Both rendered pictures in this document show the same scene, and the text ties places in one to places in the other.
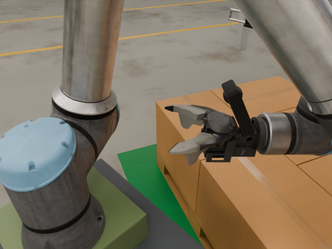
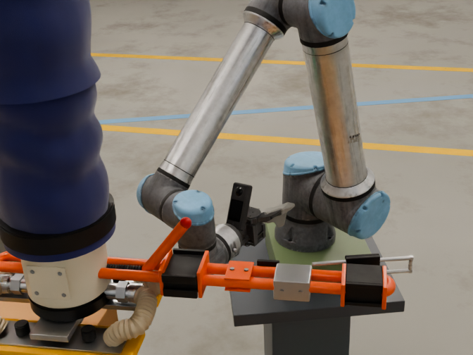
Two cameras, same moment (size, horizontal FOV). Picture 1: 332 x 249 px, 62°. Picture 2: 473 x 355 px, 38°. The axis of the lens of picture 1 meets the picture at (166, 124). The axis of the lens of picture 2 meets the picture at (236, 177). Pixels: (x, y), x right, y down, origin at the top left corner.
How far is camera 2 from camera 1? 2.02 m
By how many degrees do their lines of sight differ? 102
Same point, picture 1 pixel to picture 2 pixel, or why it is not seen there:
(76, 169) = (289, 184)
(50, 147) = (293, 160)
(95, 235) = (279, 237)
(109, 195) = (314, 258)
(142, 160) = not seen: outside the picture
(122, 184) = not seen: hidden behind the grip
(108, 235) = (278, 247)
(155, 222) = (286, 303)
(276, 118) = (218, 227)
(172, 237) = (263, 304)
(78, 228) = not seen: hidden behind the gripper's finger
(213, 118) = (253, 210)
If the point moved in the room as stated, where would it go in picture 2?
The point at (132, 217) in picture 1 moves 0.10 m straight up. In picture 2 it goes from (282, 260) to (281, 231)
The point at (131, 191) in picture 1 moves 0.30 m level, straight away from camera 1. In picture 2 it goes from (333, 302) to (438, 331)
